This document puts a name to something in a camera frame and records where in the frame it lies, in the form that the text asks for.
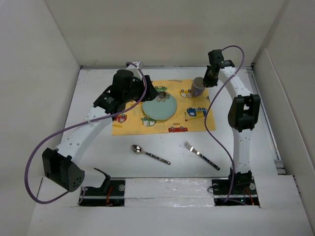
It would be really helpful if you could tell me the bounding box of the yellow car-print placemat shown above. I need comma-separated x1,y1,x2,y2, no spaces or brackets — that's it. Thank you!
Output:
112,79,216,136

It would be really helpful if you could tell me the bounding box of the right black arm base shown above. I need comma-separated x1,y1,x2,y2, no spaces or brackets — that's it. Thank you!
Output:
207,169,260,206

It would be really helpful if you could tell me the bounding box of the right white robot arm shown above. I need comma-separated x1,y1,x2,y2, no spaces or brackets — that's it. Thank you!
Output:
203,49,261,194

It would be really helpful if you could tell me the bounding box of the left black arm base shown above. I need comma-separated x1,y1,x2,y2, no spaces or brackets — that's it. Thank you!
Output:
78,168,126,207

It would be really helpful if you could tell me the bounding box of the metal fork patterned handle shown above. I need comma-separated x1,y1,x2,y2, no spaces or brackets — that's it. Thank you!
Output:
184,141,220,171

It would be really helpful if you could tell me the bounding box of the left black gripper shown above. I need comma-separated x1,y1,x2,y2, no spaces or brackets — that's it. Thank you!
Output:
124,75,158,103

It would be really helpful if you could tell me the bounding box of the light green ceramic plate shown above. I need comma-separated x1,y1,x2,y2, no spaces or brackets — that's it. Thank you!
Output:
142,91,177,120

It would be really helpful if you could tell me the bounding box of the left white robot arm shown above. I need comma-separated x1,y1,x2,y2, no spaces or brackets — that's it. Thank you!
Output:
42,61,158,195

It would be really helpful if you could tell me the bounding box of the metal spoon patterned handle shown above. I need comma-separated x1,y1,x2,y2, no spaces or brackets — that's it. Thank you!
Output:
131,145,171,165

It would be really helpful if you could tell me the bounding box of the purple ceramic mug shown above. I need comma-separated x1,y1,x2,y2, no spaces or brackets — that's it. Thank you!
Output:
190,77,205,97

